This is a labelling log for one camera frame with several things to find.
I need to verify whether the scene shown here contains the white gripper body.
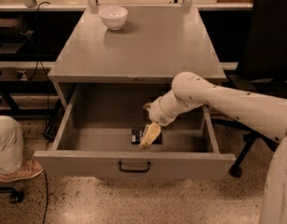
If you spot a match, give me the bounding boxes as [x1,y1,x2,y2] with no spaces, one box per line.
[148,96,174,127]

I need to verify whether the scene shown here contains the blue rxbar blueberry wrapper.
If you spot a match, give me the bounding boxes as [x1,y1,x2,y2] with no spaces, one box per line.
[131,127,162,145]

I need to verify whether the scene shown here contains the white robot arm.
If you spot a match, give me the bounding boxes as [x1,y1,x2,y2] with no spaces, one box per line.
[141,72,287,224]

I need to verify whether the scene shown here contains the open grey top drawer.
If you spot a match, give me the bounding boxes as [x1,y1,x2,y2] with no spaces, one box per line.
[34,84,235,179]

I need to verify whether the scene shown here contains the grey cabinet counter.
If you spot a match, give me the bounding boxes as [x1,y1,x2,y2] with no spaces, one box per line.
[48,5,227,111]

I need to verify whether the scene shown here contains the white ceramic bowl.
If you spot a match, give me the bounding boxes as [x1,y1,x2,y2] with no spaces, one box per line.
[99,6,129,30]

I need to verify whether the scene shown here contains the black office chair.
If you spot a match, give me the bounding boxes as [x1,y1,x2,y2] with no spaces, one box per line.
[211,0,287,179]

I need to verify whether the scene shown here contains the tan sneaker shoe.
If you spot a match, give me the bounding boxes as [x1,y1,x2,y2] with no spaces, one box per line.
[0,160,44,183]

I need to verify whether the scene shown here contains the person leg beige trousers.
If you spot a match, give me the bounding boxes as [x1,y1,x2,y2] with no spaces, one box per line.
[0,116,23,175]

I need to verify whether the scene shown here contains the black chair wheel base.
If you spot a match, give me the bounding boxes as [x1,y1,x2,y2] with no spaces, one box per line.
[0,187,24,203]

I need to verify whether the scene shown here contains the black drawer handle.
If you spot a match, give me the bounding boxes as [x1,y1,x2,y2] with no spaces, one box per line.
[117,161,151,174]

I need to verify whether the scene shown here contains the wall power outlet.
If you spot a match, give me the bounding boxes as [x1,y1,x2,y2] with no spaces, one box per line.
[18,71,27,81]

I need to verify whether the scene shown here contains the black power cable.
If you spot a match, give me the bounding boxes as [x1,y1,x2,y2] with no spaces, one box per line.
[20,0,56,224]

